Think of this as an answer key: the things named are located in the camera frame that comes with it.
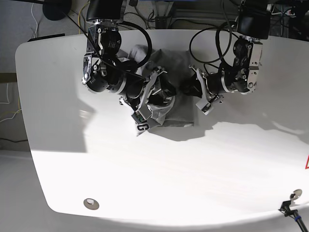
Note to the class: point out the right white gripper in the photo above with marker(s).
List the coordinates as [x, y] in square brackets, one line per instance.
[140, 95]

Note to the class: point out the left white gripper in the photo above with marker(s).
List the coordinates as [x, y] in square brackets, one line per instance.
[205, 104]

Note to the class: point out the grey T-shirt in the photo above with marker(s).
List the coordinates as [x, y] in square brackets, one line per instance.
[178, 112]

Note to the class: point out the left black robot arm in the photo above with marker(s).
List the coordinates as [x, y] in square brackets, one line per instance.
[239, 48]

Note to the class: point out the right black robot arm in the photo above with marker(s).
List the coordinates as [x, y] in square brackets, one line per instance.
[103, 69]

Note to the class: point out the silver round table insert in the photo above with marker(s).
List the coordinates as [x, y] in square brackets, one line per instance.
[91, 204]

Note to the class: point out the black round stand base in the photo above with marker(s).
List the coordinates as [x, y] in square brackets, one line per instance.
[56, 10]

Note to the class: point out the red triangle warning sticker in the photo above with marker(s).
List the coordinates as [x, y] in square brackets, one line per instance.
[307, 164]

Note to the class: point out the silver round table grommet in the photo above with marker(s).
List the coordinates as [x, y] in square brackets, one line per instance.
[296, 194]

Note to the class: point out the aluminium frame post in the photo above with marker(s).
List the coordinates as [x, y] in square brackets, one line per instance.
[162, 9]

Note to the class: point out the black camera clamp mount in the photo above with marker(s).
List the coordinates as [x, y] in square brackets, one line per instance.
[286, 210]

